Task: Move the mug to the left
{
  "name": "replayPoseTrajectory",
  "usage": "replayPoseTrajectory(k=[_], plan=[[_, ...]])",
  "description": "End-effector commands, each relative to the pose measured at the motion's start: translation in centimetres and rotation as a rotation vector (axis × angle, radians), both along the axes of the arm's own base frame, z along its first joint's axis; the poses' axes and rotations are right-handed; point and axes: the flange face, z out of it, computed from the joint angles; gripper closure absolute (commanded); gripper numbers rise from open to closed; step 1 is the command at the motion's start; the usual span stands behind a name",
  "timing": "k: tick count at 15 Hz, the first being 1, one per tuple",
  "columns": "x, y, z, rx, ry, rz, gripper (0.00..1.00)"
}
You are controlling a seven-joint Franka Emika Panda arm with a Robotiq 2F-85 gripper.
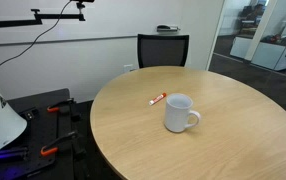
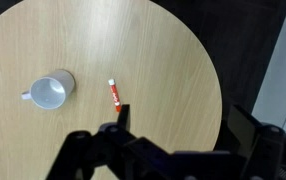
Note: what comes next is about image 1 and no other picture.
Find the white ceramic mug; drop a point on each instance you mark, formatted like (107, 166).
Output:
(179, 114)

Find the red and white marker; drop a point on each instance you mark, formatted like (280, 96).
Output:
(157, 99)

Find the black mesh office chair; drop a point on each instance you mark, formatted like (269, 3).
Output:
(160, 50)

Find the whiteboard eraser on tray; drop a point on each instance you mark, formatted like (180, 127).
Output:
(167, 28)

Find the round wooden table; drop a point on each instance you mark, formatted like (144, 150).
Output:
(241, 136)

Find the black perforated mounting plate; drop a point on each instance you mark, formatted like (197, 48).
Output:
(22, 160)

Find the white cabinet behind glass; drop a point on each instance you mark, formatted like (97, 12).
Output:
(268, 55)

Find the white wall outlet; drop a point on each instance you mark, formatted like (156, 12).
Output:
(127, 68)

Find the upper orange handled clamp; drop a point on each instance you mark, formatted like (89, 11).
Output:
(56, 107)

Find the orange handled clamp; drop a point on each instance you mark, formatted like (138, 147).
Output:
(56, 107)
(52, 147)

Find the lower orange handled clamp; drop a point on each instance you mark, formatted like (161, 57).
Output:
(52, 147)

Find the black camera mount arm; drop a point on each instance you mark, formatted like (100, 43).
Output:
(38, 18)

